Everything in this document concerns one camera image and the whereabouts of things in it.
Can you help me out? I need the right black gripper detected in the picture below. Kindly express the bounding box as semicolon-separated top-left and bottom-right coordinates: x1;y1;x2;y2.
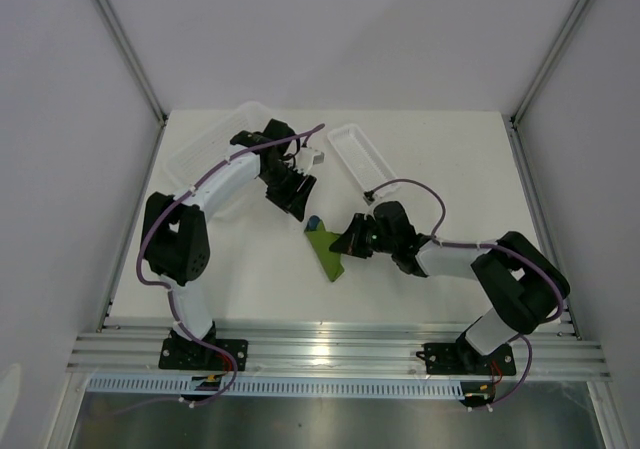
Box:
330;213;397;259

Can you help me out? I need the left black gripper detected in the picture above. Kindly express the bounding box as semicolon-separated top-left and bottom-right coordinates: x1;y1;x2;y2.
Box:
260;162;316;221

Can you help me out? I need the blue plastic spoon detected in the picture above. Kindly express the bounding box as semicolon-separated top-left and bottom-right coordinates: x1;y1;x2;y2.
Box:
305;215;322;232

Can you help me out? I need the green paper napkin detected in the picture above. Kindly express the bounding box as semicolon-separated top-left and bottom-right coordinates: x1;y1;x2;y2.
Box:
304;219;344;283

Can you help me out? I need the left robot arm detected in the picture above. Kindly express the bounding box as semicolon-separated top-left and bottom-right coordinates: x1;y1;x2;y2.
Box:
136;119;323;371

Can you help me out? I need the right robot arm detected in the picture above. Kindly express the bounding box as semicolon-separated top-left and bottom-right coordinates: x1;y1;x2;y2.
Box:
329;201;570;375

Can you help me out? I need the small white plastic tray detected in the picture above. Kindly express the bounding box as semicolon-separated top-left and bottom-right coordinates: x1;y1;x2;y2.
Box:
327;123;398;197

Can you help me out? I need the large white plastic basket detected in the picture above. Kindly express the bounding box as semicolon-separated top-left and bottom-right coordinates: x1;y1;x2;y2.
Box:
162;101;273;222

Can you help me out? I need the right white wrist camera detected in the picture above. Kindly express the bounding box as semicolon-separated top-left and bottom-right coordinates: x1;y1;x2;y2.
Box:
363;191;376;206

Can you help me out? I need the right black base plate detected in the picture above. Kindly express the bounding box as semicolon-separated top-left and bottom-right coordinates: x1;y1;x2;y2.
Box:
416;342;517;376

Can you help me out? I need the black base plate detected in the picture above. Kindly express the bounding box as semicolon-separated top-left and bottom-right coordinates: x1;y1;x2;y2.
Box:
416;342;517;376
158;337;249;372

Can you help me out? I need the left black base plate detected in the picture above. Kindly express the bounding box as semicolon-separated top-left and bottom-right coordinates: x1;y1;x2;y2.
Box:
158;337;249;372

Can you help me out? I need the aluminium front rail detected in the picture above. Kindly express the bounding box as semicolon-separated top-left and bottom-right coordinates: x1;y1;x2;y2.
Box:
67;318;612;382

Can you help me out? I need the white slotted cable duct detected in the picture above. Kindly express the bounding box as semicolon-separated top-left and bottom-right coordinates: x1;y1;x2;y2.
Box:
86;373;488;400

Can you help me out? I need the left aluminium frame post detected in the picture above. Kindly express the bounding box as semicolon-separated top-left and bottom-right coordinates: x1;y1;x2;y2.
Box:
90;0;168;127

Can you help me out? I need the aluminium frame post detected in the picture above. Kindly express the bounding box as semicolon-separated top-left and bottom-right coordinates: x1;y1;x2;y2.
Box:
510;0;596;130
90;0;168;127

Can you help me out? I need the right aluminium frame post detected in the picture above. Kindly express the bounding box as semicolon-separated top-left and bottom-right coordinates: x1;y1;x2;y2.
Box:
510;0;596;130

